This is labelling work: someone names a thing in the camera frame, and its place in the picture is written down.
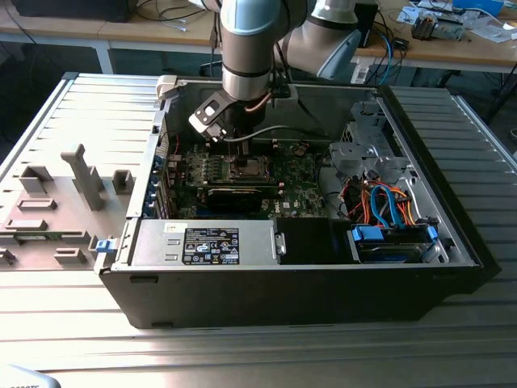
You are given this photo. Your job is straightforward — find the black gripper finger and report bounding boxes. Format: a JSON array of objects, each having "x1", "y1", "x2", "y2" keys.
[{"x1": 235, "y1": 137, "x2": 255, "y2": 168}]

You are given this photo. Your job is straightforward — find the metal socket cover frame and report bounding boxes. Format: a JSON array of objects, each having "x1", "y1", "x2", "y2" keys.
[{"x1": 233, "y1": 155, "x2": 272, "y2": 179}]

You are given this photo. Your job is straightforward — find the CPU socket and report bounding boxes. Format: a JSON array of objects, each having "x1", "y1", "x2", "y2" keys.
[{"x1": 230, "y1": 154, "x2": 276, "y2": 182}]

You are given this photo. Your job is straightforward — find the CPU cooler heatsink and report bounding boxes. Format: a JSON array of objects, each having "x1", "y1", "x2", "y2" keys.
[{"x1": 410, "y1": 11, "x2": 439, "y2": 41}]

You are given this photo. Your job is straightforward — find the black graphics card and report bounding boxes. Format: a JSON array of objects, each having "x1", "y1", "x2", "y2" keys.
[{"x1": 206, "y1": 183, "x2": 282, "y2": 213}]

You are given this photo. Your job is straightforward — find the green motherboard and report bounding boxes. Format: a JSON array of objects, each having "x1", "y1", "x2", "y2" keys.
[{"x1": 167, "y1": 137, "x2": 330, "y2": 221}]

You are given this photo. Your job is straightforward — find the black plastic shroud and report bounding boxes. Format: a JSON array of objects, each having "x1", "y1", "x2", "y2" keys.
[{"x1": 276, "y1": 217, "x2": 352, "y2": 266}]

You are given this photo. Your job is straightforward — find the grey metal drive cage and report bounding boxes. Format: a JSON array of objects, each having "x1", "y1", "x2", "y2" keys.
[{"x1": 327, "y1": 100, "x2": 411, "y2": 183}]

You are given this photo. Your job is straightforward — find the grey power supply unit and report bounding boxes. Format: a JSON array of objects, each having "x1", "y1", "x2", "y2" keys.
[{"x1": 128, "y1": 219, "x2": 280, "y2": 267}]

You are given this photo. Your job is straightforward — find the blue disk carrier with disk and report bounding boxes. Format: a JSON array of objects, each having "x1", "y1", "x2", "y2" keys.
[{"x1": 347, "y1": 224, "x2": 441, "y2": 264}]

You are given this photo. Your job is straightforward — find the black open PC case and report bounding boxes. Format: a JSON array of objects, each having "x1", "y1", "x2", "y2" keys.
[{"x1": 93, "y1": 74, "x2": 502, "y2": 331}]

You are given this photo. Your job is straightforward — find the grey parts rack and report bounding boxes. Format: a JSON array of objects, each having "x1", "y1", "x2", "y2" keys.
[{"x1": 0, "y1": 143, "x2": 141, "y2": 271}]

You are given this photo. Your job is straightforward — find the black upright box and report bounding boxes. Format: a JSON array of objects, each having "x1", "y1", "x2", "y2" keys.
[{"x1": 360, "y1": 2, "x2": 380, "y2": 49}]

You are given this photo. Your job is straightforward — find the black computer case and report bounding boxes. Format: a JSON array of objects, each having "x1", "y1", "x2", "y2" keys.
[{"x1": 11, "y1": 0, "x2": 132, "y2": 23}]

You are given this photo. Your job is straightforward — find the wooden desk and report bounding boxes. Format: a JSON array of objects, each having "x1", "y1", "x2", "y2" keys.
[
  {"x1": 0, "y1": 0, "x2": 223, "y2": 76},
  {"x1": 349, "y1": 0, "x2": 517, "y2": 74}
]

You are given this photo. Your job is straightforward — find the green RAM stick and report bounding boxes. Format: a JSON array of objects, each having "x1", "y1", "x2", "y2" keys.
[{"x1": 18, "y1": 232, "x2": 88, "y2": 243}]

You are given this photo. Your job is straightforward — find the blue box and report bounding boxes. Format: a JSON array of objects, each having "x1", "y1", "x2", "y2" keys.
[{"x1": 452, "y1": 0, "x2": 506, "y2": 17}]

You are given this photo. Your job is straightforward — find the white paper sheets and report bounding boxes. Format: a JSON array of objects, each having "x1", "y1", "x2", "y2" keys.
[{"x1": 468, "y1": 15, "x2": 517, "y2": 44}]

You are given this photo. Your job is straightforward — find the pale teach pendant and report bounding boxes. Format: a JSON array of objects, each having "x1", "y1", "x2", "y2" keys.
[{"x1": 0, "y1": 363, "x2": 62, "y2": 388}]

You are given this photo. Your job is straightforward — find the tan hose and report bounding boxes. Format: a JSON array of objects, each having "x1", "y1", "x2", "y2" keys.
[{"x1": 244, "y1": 91, "x2": 274, "y2": 114}]

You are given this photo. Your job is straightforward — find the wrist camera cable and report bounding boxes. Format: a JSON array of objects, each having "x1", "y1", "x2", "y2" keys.
[{"x1": 221, "y1": 124, "x2": 330, "y2": 142}]

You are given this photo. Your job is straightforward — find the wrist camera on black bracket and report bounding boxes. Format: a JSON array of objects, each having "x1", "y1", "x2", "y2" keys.
[{"x1": 187, "y1": 91, "x2": 237, "y2": 143}]

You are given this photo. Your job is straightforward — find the orange power wires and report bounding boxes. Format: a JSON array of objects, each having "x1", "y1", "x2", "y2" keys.
[{"x1": 346, "y1": 180, "x2": 421, "y2": 228}]

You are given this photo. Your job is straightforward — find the blue data wire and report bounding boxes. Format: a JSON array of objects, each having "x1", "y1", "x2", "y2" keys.
[{"x1": 369, "y1": 183, "x2": 401, "y2": 230}]

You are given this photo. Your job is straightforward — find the blue network cable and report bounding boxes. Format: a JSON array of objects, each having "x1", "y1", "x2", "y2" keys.
[{"x1": 377, "y1": 30, "x2": 405, "y2": 84}]

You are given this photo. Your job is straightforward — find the grey metal bracket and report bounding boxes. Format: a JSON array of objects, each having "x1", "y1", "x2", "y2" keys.
[{"x1": 435, "y1": 14, "x2": 465, "y2": 41}]

